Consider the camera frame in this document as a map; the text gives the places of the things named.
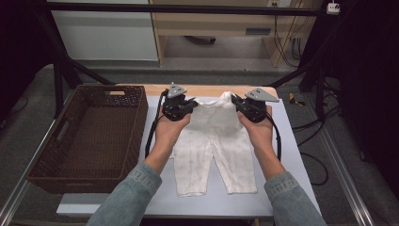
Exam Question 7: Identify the white baby romper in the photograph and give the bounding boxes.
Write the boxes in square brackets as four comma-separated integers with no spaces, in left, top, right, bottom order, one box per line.
[170,90,259,198]

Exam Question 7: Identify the light wooden desk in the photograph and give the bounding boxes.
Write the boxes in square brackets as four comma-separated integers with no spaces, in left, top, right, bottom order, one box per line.
[149,0,325,69]

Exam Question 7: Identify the right hand-held gripper cable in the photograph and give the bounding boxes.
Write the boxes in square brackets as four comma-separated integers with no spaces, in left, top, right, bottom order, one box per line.
[265,112,282,162]

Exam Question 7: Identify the brown woven basket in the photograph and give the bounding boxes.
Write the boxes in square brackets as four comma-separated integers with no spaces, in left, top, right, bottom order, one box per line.
[25,84,150,194]

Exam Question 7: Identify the aluminium rail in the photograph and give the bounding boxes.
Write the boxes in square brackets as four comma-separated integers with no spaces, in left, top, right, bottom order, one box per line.
[309,103,375,226]
[0,90,76,226]

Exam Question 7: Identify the black horizontal frame bar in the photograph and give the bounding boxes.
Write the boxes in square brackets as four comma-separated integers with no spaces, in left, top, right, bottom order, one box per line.
[46,1,330,17]

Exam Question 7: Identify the small white device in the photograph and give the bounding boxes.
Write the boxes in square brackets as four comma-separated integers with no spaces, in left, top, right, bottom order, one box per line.
[326,2,342,16]

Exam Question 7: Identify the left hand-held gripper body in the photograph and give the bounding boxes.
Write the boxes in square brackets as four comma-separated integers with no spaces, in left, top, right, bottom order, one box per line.
[161,82,191,121]

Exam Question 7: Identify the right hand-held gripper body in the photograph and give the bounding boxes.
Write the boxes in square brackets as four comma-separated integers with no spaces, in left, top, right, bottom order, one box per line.
[242,88,280,124]

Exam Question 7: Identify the yellow and black tape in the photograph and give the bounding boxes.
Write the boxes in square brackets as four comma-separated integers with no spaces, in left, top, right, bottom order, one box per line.
[288,92,307,107]

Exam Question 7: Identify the black curtain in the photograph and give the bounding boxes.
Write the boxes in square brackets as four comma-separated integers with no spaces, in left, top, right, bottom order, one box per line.
[326,0,399,202]

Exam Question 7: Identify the left hand-held gripper cable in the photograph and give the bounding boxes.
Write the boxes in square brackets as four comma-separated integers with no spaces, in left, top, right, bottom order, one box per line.
[144,89,170,159]

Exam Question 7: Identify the bundle of black floor cables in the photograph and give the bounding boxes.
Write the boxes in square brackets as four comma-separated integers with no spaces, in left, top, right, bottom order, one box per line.
[291,79,343,148]

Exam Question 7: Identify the person's right hand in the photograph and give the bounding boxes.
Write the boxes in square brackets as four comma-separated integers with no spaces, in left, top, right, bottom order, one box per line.
[237,105,275,155]

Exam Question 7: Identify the black metal stand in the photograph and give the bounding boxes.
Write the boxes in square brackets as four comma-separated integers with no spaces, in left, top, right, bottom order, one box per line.
[266,0,359,122]
[34,8,116,120]

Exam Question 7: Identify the hand-held gripper cable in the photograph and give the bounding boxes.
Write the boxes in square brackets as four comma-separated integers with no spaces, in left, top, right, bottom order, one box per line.
[144,89,170,159]
[265,112,282,162]

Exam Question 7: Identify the person's left hand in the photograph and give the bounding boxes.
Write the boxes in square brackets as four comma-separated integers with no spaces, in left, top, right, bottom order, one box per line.
[152,106,192,157]

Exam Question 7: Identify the white cabinet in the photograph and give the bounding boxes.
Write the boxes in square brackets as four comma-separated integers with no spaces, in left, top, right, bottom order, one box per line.
[46,0,159,62]

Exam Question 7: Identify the black looped floor cable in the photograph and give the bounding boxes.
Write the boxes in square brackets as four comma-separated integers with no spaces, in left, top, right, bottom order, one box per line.
[299,152,329,186]

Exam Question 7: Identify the black cables under desk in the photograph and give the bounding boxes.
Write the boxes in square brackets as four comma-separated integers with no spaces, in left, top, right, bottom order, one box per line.
[272,14,304,69]

